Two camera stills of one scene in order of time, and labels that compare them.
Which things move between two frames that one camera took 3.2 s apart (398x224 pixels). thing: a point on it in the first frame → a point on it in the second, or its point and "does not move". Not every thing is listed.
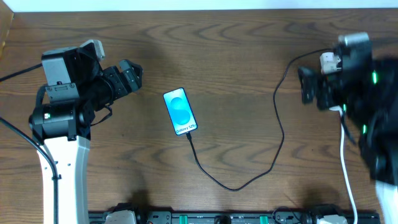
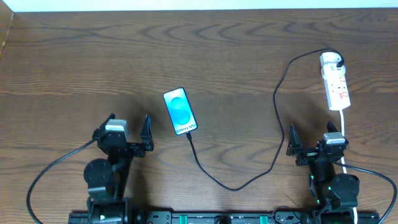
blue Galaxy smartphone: x=180 y=111 does not move
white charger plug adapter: x=328 y=62 does not move
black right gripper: x=322 y=92 → x=311 y=154
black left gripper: x=117 y=83 → x=132 y=147
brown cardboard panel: x=7 y=17 does not move
